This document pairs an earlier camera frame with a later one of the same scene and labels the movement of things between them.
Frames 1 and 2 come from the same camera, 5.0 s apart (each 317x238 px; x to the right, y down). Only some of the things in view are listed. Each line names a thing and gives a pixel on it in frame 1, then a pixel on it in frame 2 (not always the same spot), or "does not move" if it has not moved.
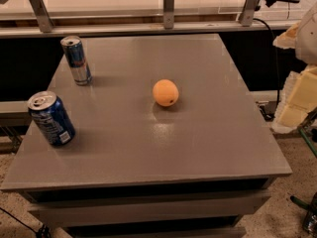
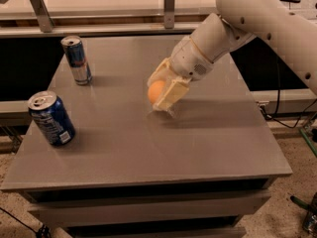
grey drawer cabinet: x=169 y=142 does not move
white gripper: x=307 y=39 -> x=188 y=61
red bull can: x=75 y=56 does not move
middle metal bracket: x=168 y=6 does not move
